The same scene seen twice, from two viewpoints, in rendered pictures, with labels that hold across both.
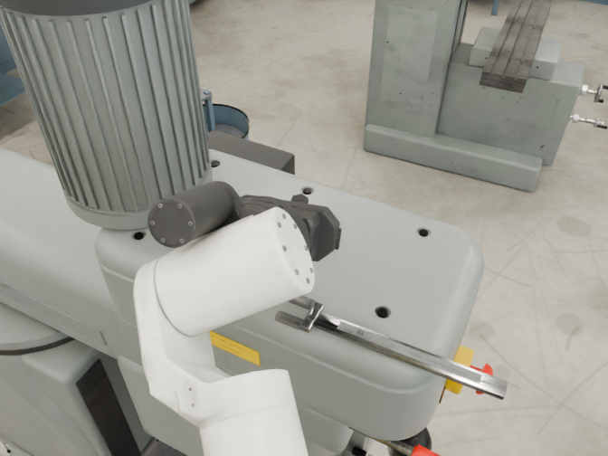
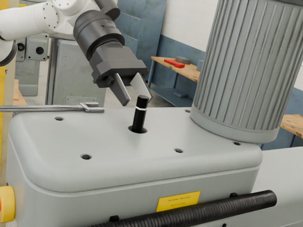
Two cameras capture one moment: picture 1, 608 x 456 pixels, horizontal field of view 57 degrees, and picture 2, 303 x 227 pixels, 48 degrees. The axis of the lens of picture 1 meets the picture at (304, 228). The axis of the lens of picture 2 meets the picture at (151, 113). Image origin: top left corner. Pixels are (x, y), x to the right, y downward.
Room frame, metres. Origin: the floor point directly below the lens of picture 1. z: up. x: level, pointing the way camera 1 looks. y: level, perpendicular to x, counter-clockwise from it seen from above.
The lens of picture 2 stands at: (0.82, -0.52, 2.14)
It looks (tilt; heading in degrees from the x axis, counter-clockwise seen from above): 20 degrees down; 119
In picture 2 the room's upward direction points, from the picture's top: 12 degrees clockwise
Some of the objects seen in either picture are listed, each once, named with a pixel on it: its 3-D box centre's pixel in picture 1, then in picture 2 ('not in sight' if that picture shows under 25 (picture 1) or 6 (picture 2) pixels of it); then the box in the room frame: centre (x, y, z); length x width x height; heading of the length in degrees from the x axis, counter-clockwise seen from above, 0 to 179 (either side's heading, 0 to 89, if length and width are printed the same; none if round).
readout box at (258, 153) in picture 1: (247, 188); not in sight; (0.94, 0.12, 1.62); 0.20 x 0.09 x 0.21; 63
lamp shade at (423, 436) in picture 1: (410, 440); not in sight; (0.45, -0.18, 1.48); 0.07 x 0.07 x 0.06
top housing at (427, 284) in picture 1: (289, 278); (137, 164); (0.52, 0.02, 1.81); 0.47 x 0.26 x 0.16; 63
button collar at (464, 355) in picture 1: (460, 369); (6, 204); (0.40, -0.20, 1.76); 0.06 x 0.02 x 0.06; 153
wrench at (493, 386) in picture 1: (386, 345); (42, 107); (0.35, -0.09, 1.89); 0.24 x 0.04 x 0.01; 64
